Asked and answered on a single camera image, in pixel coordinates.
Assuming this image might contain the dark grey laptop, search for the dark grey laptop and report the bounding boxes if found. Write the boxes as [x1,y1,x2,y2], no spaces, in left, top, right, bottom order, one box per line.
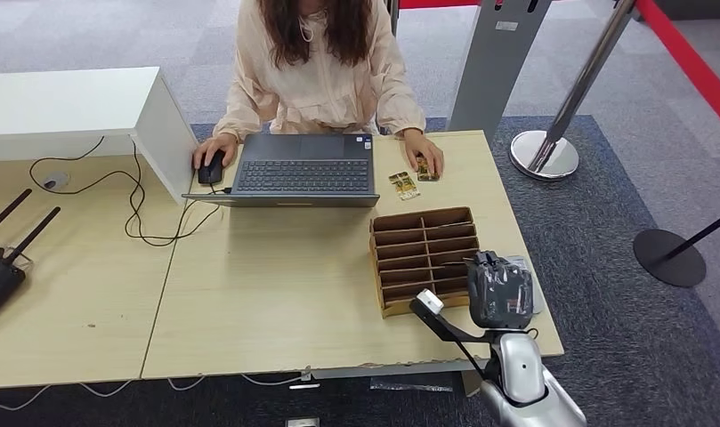
[181,133,381,209]

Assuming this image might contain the thin white cable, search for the thin white cable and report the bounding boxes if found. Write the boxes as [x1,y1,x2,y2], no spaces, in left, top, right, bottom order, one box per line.
[0,374,304,413]

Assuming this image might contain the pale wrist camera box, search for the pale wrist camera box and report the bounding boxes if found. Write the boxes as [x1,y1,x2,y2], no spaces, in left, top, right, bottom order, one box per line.
[414,287,446,317]

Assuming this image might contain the thin black cable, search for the thin black cable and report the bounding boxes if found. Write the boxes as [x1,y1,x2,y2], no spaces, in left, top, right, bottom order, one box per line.
[28,136,145,197]
[123,141,231,249]

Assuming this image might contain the brown cardboard slot organizer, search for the brown cardboard slot organizer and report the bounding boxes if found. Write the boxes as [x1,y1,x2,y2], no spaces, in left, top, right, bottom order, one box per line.
[368,205,488,319]

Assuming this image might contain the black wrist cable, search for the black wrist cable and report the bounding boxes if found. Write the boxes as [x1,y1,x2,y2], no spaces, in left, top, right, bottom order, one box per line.
[448,326,540,382]

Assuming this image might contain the black computer mouse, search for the black computer mouse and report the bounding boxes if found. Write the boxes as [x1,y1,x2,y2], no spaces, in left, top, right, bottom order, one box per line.
[197,149,226,188]

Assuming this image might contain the red barrier belt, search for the red barrier belt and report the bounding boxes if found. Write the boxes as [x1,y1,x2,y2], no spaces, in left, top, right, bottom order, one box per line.
[397,0,506,11]
[633,0,720,138]

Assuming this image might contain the person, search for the person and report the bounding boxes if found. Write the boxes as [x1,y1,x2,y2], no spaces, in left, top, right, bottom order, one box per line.
[212,0,445,179]

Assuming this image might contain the white desk shelf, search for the white desk shelf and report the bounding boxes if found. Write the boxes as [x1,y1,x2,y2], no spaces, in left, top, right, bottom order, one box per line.
[0,66,199,205]

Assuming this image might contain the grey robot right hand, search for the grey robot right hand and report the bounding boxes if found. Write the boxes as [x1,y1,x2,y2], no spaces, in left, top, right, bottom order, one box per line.
[466,250,535,330]

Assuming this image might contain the black stanchion with round base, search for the black stanchion with round base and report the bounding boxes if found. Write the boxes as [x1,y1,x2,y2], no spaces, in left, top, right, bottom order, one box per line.
[632,205,720,288]

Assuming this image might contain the dark grey floor mat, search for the dark grey floor mat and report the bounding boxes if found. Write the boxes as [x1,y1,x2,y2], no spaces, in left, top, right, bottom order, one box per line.
[0,115,720,427]

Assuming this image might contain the person's right hand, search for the person's right hand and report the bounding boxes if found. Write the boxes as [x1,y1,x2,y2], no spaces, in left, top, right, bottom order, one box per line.
[191,133,239,172]

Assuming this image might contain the small grey round device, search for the small grey round device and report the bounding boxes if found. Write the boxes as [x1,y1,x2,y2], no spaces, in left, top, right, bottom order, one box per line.
[43,171,72,193]

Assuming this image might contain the person's left hand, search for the person's left hand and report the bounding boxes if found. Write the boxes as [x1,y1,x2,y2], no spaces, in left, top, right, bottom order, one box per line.
[401,128,445,179]

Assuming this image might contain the black router with antennas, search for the black router with antennas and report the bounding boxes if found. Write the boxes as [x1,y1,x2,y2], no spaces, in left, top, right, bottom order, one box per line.
[0,188,61,328]

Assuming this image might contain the grey kiosk stand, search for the grey kiosk stand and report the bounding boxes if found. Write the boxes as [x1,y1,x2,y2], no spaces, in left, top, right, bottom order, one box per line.
[446,0,554,146]

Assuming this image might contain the grey metal table rail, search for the grey metal table rail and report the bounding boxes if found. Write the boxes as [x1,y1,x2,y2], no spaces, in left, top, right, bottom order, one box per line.
[303,359,484,397]

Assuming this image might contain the gold patterned card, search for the gold patterned card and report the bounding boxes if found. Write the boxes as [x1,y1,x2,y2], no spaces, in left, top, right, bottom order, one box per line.
[387,171,422,202]
[417,155,441,182]

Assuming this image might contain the chrome stanchion post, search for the chrome stanchion post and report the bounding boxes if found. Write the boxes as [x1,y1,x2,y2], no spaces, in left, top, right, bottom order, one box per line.
[509,0,638,181]

